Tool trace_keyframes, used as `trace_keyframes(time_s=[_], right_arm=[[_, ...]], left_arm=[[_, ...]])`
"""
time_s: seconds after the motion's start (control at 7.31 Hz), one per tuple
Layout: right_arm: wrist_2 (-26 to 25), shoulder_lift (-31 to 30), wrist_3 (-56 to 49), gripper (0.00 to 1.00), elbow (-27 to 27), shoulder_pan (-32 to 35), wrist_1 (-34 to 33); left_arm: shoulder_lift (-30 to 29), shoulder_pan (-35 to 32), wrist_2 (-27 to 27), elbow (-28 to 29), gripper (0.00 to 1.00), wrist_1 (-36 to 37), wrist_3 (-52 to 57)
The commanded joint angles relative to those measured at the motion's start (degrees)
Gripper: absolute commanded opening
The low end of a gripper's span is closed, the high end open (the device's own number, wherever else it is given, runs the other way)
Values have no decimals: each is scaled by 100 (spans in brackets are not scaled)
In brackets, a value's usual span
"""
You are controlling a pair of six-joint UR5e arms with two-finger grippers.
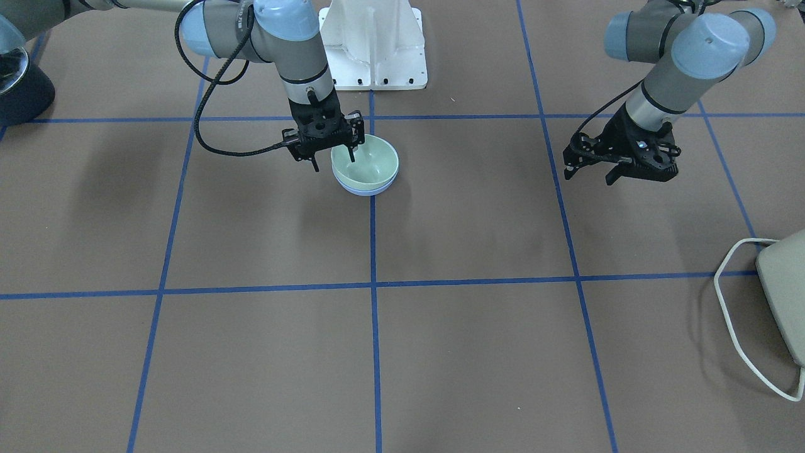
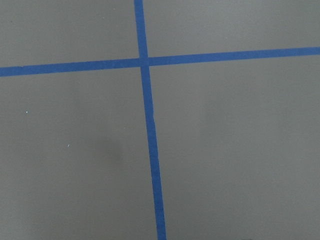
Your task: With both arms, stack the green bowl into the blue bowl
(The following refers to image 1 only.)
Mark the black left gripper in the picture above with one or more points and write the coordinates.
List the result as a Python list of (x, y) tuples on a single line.
[(609, 138)]

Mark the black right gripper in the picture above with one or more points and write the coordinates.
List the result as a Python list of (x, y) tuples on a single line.
[(290, 136)]

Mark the green bowl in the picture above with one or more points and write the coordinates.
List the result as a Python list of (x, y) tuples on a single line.
[(376, 160)]

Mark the blue bowl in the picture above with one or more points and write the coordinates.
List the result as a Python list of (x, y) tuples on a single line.
[(364, 189)]

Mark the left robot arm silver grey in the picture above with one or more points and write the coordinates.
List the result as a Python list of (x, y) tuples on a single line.
[(691, 50)]

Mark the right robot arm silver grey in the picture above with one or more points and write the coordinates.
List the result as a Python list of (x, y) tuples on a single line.
[(285, 33)]

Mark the cream toaster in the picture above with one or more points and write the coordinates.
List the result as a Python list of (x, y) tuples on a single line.
[(780, 267)]

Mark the dark blue pot with lid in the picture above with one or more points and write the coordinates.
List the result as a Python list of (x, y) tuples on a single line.
[(26, 91)]

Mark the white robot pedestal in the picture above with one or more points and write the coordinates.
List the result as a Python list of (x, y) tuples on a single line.
[(374, 45)]

